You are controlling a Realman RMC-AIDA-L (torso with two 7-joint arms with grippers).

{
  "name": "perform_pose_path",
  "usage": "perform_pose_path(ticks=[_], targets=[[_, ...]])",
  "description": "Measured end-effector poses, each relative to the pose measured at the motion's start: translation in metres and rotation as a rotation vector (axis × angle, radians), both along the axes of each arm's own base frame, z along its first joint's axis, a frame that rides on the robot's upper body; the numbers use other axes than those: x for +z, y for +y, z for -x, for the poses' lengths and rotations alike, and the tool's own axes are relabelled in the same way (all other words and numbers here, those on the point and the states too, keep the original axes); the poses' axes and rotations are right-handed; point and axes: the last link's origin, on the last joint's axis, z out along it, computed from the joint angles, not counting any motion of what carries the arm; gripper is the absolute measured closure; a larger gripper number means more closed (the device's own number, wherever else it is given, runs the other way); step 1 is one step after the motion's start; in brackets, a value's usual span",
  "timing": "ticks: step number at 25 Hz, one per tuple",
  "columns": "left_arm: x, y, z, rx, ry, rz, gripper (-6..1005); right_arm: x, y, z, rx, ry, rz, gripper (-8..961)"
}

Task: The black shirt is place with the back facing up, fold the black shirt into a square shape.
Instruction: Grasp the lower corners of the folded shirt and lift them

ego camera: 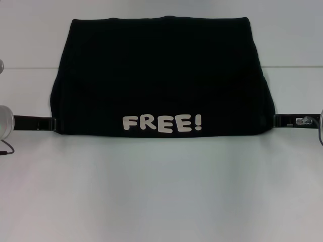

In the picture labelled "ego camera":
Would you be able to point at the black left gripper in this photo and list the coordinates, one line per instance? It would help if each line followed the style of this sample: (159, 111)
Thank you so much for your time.
(30, 123)

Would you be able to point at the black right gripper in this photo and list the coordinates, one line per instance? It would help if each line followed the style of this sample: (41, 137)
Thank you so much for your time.
(285, 121)

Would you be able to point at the black t-shirt with FREE print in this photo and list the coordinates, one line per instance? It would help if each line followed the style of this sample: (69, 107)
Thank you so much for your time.
(161, 75)

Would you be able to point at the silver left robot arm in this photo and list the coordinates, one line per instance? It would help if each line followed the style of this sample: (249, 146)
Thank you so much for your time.
(6, 122)

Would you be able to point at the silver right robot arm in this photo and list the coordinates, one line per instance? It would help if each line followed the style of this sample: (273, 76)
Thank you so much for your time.
(321, 121)

